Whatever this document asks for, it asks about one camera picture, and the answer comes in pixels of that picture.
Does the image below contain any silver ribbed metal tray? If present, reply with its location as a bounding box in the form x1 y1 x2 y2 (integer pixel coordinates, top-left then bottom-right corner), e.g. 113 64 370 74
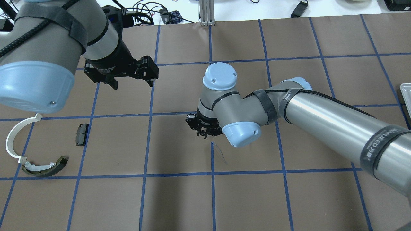
400 83 411 117

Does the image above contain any black brake pad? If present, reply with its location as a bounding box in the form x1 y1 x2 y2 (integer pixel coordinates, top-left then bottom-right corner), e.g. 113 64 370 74
76 124 89 146

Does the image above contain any olive brake shoe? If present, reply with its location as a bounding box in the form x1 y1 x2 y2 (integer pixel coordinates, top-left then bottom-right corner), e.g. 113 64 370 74
22 156 69 177

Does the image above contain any white curved plastic part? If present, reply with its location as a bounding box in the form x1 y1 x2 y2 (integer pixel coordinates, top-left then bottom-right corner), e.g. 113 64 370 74
6 113 43 163

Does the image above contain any black power adapter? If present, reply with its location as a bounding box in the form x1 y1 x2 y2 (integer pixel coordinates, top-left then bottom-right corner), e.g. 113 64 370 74
290 0 309 18

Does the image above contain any aluminium frame post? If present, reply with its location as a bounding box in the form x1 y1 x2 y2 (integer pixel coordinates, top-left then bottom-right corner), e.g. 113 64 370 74
199 0 215 26

